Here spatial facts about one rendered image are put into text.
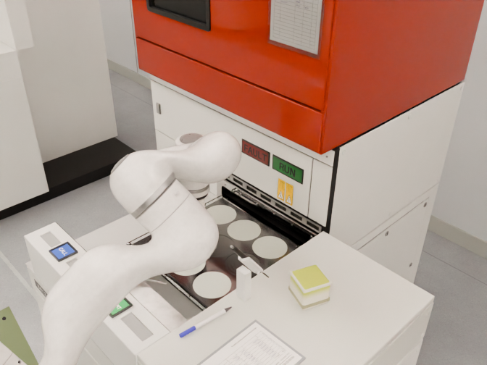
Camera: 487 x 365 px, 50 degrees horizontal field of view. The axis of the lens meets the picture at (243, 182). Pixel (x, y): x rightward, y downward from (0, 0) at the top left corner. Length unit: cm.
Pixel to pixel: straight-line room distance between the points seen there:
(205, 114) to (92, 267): 93
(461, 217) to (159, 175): 239
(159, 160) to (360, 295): 64
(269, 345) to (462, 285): 187
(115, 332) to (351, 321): 53
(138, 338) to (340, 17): 83
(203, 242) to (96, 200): 251
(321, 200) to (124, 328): 61
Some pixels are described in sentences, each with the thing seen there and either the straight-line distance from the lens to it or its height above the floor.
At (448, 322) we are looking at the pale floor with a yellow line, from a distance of 270.
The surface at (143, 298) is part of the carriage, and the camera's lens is 141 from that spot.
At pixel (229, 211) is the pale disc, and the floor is 90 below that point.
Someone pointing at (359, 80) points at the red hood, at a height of 139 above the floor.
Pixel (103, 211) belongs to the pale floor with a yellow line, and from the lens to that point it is 326.
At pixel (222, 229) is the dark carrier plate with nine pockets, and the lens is 157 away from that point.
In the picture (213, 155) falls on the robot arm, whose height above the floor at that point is 140.
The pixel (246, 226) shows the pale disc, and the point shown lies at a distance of 158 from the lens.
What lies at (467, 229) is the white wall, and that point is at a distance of 311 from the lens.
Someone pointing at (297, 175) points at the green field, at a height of 110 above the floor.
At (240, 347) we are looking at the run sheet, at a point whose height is 97.
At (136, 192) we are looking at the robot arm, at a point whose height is 139.
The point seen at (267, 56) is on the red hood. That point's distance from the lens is 134.
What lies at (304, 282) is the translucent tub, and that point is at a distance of 122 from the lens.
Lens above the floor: 187
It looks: 33 degrees down
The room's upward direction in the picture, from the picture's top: 1 degrees clockwise
